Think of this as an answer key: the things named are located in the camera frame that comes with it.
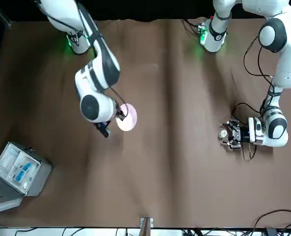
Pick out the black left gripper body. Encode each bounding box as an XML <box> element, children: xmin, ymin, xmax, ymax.
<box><xmin>238</xmin><ymin>124</ymin><xmax>250</xmax><ymax>144</ymax></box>

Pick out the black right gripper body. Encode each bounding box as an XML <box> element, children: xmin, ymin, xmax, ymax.
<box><xmin>112</xmin><ymin>101</ymin><xmax>123</xmax><ymax>121</ymax></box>

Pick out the open aluminium case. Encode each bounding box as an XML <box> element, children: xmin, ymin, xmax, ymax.
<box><xmin>0</xmin><ymin>141</ymin><xmax>53</xmax><ymax>216</ymax></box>

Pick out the blue packet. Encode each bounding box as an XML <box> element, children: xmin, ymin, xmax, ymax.
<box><xmin>15</xmin><ymin>162</ymin><xmax>34</xmax><ymax>182</ymax></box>

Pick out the white desk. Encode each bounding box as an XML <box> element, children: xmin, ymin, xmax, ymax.
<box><xmin>0</xmin><ymin>227</ymin><xmax>183</xmax><ymax>236</ymax></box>

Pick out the clear plastic bag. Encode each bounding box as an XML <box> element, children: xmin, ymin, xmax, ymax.
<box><xmin>0</xmin><ymin>145</ymin><xmax>20</xmax><ymax>175</ymax></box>

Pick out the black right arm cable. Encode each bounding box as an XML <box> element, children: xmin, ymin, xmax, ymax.
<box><xmin>45</xmin><ymin>0</ymin><xmax>128</xmax><ymax>118</ymax></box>

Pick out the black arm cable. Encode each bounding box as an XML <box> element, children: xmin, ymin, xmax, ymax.
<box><xmin>45</xmin><ymin>0</ymin><xmax>128</xmax><ymax>118</ymax></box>
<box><xmin>232</xmin><ymin>36</ymin><xmax>284</xmax><ymax>160</ymax></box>

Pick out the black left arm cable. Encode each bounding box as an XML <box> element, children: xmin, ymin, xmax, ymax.
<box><xmin>232</xmin><ymin>36</ymin><xmax>284</xmax><ymax>160</ymax></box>

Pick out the black looped cable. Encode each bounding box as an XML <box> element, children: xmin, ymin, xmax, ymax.
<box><xmin>252</xmin><ymin>209</ymin><xmax>291</xmax><ymax>231</ymax></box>

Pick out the aluminium frame post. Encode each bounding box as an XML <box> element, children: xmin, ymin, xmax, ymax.
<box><xmin>139</xmin><ymin>216</ymin><xmax>154</xmax><ymax>236</ymax></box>

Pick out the black base cable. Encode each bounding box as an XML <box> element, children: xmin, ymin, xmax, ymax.
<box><xmin>182</xmin><ymin>19</ymin><xmax>201</xmax><ymax>37</ymax></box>

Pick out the black thin desk cable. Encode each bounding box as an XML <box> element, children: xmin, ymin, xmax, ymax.
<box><xmin>14</xmin><ymin>227</ymin><xmax>87</xmax><ymax>236</ymax></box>

